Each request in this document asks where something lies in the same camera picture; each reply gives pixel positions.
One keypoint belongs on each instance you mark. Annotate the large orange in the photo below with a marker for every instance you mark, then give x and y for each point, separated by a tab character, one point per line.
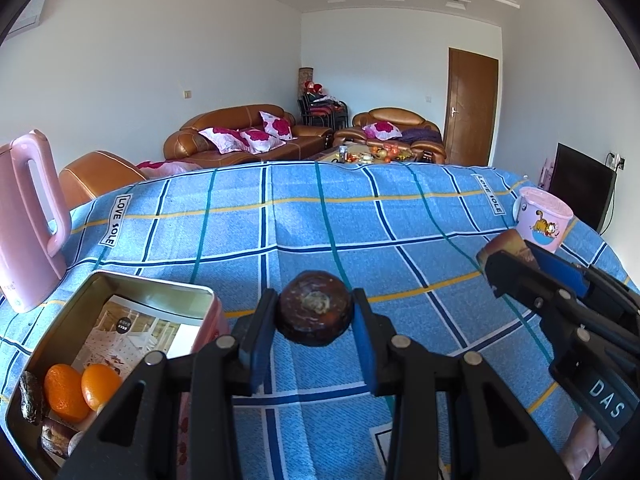
65	392

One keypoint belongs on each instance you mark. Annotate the white air conditioner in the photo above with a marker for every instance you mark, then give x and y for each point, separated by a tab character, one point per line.
27	17

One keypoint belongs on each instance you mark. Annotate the pink cartoon-print bucket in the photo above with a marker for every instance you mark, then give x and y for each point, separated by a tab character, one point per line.
542	220

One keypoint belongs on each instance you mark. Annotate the long brown leather sofa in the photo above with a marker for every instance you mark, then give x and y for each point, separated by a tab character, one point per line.
190	145

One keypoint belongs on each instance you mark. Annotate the brown leather armchair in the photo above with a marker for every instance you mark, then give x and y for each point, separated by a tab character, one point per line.
395	115

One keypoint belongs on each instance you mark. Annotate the brown wooden door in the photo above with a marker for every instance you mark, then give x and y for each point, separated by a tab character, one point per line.
470	105

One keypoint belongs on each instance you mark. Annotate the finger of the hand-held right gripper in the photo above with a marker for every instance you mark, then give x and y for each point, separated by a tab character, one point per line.
525	285
560	267

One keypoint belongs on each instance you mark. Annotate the black television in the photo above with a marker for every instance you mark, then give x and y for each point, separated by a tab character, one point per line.
582	185

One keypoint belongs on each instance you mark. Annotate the coffee table with clutter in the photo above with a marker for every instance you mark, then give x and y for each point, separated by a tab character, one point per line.
370	155

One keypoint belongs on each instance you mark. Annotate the stacked dark chairs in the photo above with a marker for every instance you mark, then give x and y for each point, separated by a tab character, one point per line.
322	110

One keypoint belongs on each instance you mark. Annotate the pink tin box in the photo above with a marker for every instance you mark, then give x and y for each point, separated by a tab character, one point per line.
205	330

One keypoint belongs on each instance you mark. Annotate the dark chocolate pastry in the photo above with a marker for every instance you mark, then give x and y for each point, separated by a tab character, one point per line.
315	307

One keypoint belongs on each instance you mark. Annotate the printed paper leaflet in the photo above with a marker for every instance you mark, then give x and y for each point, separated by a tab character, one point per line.
135	335

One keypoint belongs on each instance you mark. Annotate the white pillow with red flowers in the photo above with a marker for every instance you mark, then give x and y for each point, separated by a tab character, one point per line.
382	130
261	141
276	125
225	139

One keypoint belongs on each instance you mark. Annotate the plain dark round fruit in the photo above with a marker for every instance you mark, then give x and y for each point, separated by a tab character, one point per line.
32	397

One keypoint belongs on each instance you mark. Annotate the purple blanket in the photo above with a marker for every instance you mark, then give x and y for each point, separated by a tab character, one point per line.
421	136

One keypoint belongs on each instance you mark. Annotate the pink electric kettle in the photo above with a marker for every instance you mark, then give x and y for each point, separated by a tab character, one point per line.
30	220

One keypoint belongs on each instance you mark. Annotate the wall power outlet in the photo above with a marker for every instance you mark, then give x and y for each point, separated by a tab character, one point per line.
616	160

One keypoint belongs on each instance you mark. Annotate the blue plaid tablecloth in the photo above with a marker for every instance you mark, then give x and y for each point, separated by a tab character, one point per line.
350	220

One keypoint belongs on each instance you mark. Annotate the small oat-topped round cup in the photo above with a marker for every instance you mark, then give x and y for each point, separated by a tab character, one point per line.
505	246

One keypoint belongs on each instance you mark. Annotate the person's right hand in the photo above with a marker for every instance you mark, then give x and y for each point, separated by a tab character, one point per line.
585	440

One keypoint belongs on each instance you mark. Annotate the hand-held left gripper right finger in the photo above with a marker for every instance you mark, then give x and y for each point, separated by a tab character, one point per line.
364	345

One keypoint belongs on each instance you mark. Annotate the tall patterned floor vase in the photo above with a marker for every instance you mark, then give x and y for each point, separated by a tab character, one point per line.
305	80

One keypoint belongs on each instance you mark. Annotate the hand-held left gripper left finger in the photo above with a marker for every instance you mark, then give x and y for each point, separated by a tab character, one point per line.
262	340

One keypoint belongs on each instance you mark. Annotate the small orange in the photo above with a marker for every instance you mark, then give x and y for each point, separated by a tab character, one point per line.
100	385

